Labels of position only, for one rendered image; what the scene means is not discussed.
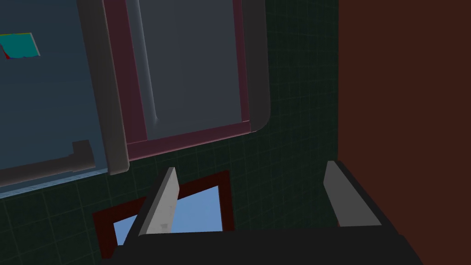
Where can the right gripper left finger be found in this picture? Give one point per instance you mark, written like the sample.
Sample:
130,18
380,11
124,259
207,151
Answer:
162,206

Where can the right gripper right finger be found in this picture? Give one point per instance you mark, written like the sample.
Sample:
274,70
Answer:
347,206

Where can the grey angled bar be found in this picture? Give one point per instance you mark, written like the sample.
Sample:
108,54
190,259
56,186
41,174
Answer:
81,159

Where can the dark red framed window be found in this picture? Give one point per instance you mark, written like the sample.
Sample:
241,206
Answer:
200,211

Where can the grey door with maroon border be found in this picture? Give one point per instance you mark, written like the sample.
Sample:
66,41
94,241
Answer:
191,66

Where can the teal wall picture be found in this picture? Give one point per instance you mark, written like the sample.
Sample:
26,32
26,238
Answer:
19,45

